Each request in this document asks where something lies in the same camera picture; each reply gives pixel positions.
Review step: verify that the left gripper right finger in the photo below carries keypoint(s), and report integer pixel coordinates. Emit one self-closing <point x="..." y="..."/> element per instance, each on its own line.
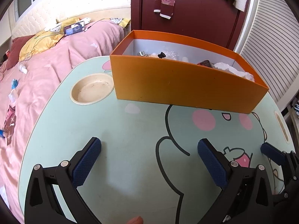
<point x="224" y="173"/>

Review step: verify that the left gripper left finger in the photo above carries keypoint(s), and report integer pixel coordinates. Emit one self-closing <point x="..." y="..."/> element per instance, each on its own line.
<point x="41" y="203"/>

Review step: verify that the brown box red symbol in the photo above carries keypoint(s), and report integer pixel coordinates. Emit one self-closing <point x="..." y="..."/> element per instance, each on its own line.
<point x="206" y="63"/>

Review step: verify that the clear plastic cup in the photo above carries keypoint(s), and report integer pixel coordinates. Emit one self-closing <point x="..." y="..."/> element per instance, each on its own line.
<point x="171" y="55"/>

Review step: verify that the person right hand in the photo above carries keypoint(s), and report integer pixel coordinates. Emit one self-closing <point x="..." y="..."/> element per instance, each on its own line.
<point x="136" y="220"/>

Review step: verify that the pink bed quilt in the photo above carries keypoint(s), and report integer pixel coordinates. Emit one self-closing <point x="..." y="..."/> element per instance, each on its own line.
<point x="46" y="70"/>

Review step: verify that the crumpled white tissue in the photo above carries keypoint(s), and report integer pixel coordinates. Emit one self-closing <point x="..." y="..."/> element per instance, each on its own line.
<point x="227" y="68"/>

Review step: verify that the yellow pillow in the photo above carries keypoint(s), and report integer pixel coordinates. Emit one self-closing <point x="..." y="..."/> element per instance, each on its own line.
<point x="45" y="39"/>

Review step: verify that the white louvered closet door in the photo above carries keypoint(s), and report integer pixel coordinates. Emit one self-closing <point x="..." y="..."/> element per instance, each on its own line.
<point x="269" y="42"/>

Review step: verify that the orange cardboard box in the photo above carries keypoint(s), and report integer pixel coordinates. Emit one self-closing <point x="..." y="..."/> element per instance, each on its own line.
<point x="165" y="81"/>

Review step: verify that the white-haired doll figure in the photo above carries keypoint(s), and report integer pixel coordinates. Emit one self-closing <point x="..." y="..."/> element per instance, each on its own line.
<point x="160" y="55"/>

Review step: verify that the smartphone on bed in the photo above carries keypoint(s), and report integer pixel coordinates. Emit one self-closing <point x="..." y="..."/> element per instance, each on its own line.
<point x="74" y="28"/>

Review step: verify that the dark red wooden door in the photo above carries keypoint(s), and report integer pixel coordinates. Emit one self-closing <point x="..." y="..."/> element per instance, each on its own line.
<point x="215" y="21"/>

